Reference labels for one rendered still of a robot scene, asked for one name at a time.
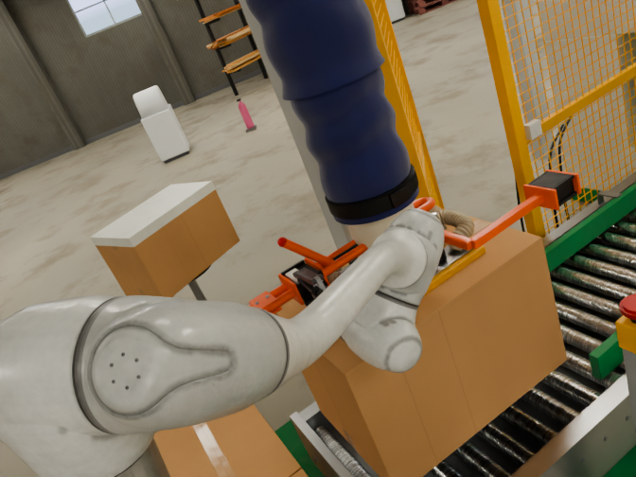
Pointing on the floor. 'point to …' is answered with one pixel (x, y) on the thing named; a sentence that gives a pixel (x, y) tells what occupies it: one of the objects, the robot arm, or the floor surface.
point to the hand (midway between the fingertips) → (299, 283)
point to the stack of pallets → (425, 6)
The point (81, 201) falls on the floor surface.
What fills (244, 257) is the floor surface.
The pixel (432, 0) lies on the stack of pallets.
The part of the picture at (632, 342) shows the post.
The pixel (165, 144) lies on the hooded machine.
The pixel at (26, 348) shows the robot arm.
